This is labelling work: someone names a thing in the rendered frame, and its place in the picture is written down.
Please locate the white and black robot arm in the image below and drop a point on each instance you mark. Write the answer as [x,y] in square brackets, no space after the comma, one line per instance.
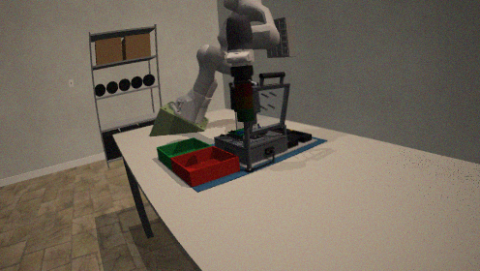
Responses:
[237,48]

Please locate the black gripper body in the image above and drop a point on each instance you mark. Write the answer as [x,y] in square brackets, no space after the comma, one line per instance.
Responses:
[242,72]

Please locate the green bin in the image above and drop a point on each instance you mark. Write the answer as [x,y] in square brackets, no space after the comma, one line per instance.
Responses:
[168,151]

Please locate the red open-top bin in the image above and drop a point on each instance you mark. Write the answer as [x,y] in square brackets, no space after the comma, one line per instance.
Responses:
[204,165]

